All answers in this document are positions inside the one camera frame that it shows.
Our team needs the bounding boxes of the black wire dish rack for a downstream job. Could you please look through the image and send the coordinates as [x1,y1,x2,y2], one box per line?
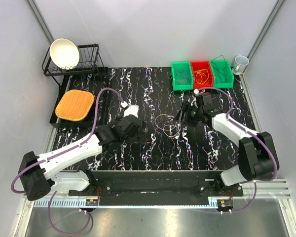
[41,43,110,128]

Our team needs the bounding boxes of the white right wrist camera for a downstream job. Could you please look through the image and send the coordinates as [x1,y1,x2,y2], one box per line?
[190,89,203,107]

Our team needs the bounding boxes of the right green plastic bin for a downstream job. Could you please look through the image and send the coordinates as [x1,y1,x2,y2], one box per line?
[210,60,234,89]

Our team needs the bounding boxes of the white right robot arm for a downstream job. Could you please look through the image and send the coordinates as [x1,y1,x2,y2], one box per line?
[174,93,279,196]

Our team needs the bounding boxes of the light blue mug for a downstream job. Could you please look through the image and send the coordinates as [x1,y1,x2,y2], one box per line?
[232,55,250,75]

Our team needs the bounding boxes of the blue thin cable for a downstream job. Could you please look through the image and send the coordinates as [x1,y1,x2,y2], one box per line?
[175,70,190,83]

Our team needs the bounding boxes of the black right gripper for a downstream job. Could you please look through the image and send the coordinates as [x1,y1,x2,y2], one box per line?
[172,101,203,128]

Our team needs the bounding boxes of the white thin cable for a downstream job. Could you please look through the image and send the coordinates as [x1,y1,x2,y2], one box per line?
[154,114,182,138]

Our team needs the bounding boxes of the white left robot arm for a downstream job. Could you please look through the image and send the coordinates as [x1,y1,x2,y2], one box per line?
[17,115,148,201]

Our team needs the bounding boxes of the black marble pattern mat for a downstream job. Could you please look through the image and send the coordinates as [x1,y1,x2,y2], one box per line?
[47,66,259,171]

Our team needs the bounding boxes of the white slotted cable duct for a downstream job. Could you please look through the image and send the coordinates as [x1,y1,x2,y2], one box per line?
[34,197,99,208]

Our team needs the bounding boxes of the orange woven basket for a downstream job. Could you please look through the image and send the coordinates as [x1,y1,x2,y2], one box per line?
[55,89,95,122]

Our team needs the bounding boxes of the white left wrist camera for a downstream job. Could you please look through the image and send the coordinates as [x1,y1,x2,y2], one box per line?
[121,105,140,125]

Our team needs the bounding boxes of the orange thin cable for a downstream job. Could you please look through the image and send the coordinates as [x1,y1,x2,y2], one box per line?
[195,69,212,86]

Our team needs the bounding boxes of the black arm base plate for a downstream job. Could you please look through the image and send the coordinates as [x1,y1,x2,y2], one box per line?
[69,170,243,208]

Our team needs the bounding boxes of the left green plastic bin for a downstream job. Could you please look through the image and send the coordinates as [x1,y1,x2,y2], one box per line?
[171,62,193,91]

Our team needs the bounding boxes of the white bowl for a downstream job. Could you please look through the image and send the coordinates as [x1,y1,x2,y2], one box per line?
[49,39,80,70]

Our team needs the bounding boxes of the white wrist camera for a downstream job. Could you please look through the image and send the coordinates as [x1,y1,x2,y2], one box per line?
[121,105,140,125]
[190,89,203,107]

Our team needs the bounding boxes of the green plastic bin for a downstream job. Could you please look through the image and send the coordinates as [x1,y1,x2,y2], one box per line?
[171,62,193,91]
[210,60,234,89]

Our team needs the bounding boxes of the red plastic bin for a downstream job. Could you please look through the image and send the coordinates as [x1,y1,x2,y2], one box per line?
[190,61,214,89]

